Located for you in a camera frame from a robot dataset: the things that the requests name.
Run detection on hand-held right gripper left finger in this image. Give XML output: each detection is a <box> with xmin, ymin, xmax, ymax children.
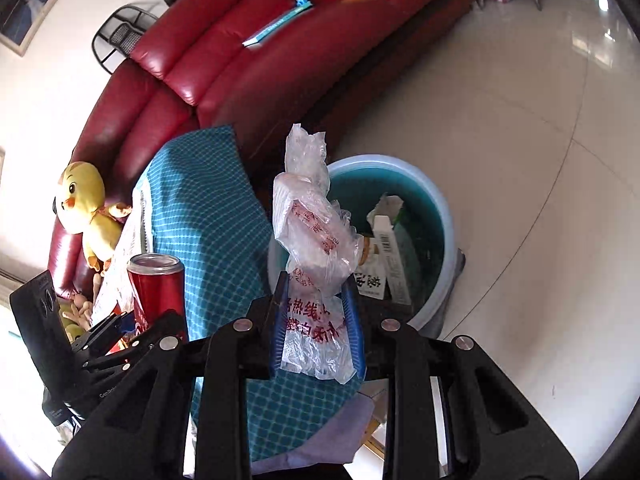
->
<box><xmin>50</xmin><ymin>270</ymin><xmax>291</xmax><ymax>480</ymax></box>

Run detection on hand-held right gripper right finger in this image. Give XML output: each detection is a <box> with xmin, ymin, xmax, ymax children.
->
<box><xmin>340</xmin><ymin>280</ymin><xmax>581</xmax><ymax>480</ymax></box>

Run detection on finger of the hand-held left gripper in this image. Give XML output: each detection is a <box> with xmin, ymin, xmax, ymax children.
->
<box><xmin>72</xmin><ymin>311</ymin><xmax>132</xmax><ymax>353</ymax></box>
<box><xmin>120</xmin><ymin>309</ymin><xmax>187</xmax><ymax>356</ymax></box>

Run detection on red drink can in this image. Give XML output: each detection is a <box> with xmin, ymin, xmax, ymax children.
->
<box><xmin>126</xmin><ymin>254</ymin><xmax>190</xmax><ymax>346</ymax></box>

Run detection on white green milk carton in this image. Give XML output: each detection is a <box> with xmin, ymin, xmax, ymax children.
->
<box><xmin>352</xmin><ymin>237</ymin><xmax>388</xmax><ymax>301</ymax></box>

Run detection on white barcode box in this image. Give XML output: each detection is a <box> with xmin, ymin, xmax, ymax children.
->
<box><xmin>372</xmin><ymin>215</ymin><xmax>412</xmax><ymax>306</ymax></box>

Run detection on clear printed plastic bag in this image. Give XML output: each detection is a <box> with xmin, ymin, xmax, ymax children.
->
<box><xmin>272</xmin><ymin>124</ymin><xmax>365</xmax><ymax>386</ymax></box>

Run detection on blue plastic bucket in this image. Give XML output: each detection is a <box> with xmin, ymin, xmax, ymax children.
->
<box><xmin>267</xmin><ymin>154</ymin><xmax>467</xmax><ymax>336</ymax></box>

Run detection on beige plush toy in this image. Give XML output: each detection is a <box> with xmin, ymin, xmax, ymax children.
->
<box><xmin>70</xmin><ymin>272</ymin><xmax>108</xmax><ymax>331</ymax></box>

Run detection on purple cloth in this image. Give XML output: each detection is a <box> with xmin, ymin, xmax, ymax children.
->
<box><xmin>252</xmin><ymin>395</ymin><xmax>386</xmax><ymax>478</ymax></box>

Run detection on yellow chick plush toy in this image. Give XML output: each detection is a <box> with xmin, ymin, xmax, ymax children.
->
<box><xmin>52</xmin><ymin>161</ymin><xmax>132</xmax><ymax>271</ymax></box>

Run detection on blue patterned tablecloth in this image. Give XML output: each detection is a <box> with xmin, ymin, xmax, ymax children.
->
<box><xmin>90</xmin><ymin>125</ymin><xmax>371</xmax><ymax>463</ymax></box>

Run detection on red leather sofa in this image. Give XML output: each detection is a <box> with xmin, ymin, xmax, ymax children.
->
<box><xmin>47</xmin><ymin>0</ymin><xmax>491</xmax><ymax>301</ymax></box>

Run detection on black mesh back support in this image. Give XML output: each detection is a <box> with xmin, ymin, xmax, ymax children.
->
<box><xmin>91</xmin><ymin>4</ymin><xmax>158</xmax><ymax>76</ymax></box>

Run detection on thin blue book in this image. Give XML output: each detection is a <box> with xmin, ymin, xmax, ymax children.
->
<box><xmin>242</xmin><ymin>0</ymin><xmax>313</xmax><ymax>47</ymax></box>

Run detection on framed wall picture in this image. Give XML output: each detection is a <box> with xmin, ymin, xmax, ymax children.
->
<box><xmin>0</xmin><ymin>0</ymin><xmax>81</xmax><ymax>57</ymax></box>

